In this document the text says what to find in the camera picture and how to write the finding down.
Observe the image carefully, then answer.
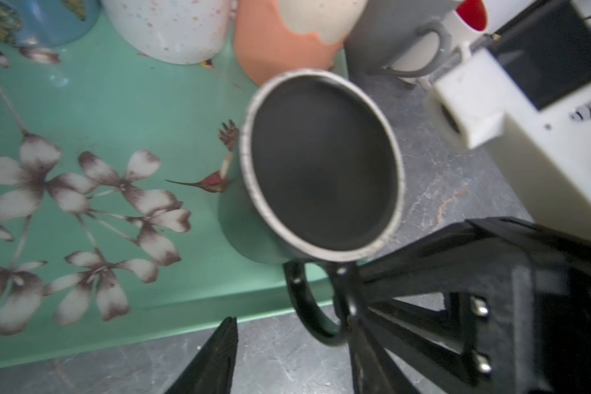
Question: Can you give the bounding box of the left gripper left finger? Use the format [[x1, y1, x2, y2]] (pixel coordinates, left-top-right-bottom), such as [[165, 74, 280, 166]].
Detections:
[[165, 317, 238, 394]]

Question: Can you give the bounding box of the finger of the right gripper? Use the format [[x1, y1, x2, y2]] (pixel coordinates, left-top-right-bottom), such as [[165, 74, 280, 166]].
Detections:
[[356, 220, 537, 393]]

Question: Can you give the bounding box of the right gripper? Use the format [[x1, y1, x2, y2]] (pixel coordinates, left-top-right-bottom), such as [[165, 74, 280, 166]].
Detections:
[[472, 218, 591, 393]]

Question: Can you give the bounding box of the speckled cream mug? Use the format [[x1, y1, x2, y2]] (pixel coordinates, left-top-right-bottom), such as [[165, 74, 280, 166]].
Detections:
[[102, 0, 232, 65]]

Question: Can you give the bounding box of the cream white mug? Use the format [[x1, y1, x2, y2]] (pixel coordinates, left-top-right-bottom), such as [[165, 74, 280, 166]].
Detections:
[[388, 0, 538, 92]]

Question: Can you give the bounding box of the orange cream mug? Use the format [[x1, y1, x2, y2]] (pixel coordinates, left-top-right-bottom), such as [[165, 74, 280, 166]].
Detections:
[[233, 0, 367, 85]]

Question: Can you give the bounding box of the black mug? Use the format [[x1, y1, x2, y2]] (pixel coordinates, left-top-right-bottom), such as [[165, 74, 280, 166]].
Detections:
[[218, 69, 405, 346]]

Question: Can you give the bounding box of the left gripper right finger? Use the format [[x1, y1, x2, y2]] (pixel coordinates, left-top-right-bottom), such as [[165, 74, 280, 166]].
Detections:
[[348, 318, 420, 394]]

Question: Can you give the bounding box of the green floral tray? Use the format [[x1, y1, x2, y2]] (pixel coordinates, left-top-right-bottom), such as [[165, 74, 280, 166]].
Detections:
[[0, 16, 290, 368]]

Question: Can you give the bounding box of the blue mug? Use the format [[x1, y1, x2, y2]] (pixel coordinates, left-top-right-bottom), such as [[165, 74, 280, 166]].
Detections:
[[0, 0, 101, 48]]

